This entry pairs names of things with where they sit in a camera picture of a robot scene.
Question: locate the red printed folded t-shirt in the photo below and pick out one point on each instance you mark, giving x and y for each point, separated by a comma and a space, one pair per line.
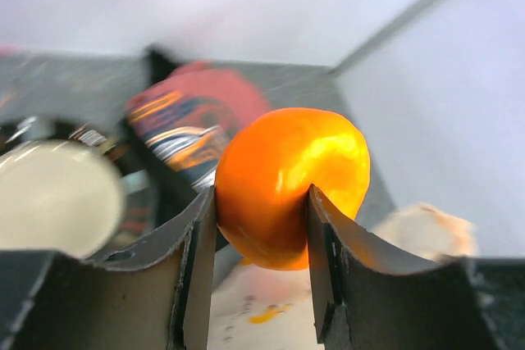
238, 92

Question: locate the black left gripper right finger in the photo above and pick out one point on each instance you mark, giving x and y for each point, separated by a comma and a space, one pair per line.
369, 294

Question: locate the beige banana print plastic bag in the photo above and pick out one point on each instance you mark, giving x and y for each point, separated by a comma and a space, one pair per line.
256, 308

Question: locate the orange fruit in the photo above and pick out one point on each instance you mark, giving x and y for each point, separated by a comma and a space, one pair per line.
264, 175

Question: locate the right aluminium frame post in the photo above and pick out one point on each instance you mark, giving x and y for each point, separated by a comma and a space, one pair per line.
382, 36

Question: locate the black folded garment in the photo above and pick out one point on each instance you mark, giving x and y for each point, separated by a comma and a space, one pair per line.
178, 133

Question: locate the black fruit plate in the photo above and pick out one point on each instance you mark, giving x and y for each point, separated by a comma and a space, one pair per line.
71, 187

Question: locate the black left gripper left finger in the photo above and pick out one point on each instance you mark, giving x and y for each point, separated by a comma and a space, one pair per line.
154, 294

